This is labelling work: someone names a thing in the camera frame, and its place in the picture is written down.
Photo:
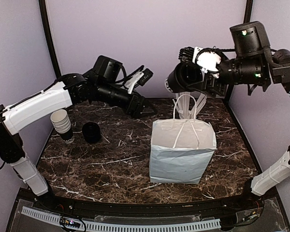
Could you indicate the black front table rail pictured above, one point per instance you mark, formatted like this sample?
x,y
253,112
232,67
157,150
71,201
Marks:
x,y
225,207

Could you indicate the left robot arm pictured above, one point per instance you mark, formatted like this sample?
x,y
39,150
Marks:
x,y
106,82

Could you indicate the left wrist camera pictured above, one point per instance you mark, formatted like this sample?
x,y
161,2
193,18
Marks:
x,y
137,78

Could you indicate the white paper bag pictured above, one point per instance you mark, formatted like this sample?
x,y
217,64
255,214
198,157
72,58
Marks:
x,y
181,148

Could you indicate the green circuit board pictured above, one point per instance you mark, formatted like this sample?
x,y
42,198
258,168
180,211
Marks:
x,y
69,223

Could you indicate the white slotted cable duct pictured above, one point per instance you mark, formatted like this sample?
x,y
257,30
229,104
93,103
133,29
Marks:
x,y
122,225

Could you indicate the black paper coffee cup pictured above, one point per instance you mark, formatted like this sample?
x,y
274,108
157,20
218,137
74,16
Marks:
x,y
183,78

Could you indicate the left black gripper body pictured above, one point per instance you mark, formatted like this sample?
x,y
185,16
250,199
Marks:
x,y
129,108

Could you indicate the stack of paper cups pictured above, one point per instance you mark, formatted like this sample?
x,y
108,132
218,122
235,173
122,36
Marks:
x,y
62,125

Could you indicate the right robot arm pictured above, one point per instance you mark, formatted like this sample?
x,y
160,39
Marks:
x,y
256,64

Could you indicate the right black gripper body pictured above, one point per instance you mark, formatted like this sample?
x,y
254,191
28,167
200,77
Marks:
x,y
210,84

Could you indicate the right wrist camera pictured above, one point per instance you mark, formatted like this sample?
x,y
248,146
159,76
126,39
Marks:
x,y
206,59

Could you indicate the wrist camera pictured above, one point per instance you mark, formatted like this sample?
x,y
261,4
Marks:
x,y
137,78
206,59

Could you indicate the stack of black lids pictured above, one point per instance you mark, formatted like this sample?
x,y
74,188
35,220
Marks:
x,y
91,132

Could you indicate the left black frame post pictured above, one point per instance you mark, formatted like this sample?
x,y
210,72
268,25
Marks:
x,y
48,37

